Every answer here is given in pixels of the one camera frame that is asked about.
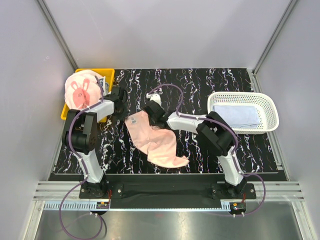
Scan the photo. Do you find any pink hedgehog towel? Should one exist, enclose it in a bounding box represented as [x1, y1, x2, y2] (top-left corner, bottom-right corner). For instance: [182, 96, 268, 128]
[124, 110, 189, 169]

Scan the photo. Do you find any pink rabbit towel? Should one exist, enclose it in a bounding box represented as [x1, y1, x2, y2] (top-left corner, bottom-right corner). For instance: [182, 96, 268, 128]
[64, 69, 103, 110]

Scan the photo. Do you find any light blue towel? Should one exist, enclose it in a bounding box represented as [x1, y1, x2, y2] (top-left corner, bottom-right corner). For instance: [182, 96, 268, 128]
[213, 105, 260, 129]

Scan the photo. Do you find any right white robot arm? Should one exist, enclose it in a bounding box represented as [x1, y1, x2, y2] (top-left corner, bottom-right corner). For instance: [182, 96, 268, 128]
[142, 100, 247, 199]

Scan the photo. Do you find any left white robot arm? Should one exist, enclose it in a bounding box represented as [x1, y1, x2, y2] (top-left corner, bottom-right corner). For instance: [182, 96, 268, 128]
[62, 86, 128, 198]

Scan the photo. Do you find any blue patterned towel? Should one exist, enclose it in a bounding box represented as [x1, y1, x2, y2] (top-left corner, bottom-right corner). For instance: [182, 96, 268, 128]
[98, 76, 109, 96]

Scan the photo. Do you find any yellow plastic bin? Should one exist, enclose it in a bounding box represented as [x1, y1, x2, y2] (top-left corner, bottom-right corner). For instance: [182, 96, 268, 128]
[60, 68, 115, 121]

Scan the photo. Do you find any left controller board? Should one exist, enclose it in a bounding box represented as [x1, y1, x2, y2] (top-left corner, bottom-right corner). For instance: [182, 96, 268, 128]
[96, 201, 110, 210]

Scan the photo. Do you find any controller board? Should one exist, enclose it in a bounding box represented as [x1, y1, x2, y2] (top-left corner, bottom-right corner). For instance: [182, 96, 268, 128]
[230, 202, 247, 212]
[96, 201, 110, 210]

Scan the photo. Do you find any white perforated plastic basket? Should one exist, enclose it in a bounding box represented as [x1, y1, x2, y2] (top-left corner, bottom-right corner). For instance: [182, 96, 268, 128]
[207, 91, 279, 135]

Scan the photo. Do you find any right controller board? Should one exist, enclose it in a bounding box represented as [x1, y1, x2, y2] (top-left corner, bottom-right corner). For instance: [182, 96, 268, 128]
[230, 202, 247, 212]

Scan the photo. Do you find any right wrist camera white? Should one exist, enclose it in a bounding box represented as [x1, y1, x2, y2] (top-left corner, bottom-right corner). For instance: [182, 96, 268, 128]
[146, 93, 162, 105]

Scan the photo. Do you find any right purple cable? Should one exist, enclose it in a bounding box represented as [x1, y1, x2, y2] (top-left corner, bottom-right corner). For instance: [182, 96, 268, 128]
[147, 83, 267, 217]

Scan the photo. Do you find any purple cable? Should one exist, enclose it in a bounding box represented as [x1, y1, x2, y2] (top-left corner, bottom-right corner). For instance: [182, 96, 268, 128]
[147, 83, 267, 217]
[58, 74, 108, 238]

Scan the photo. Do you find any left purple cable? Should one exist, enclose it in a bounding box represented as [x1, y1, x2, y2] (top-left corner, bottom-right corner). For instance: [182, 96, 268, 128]
[58, 74, 108, 238]

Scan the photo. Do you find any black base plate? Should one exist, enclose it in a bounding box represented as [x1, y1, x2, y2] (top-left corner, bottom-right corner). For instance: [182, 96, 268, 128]
[79, 173, 257, 212]

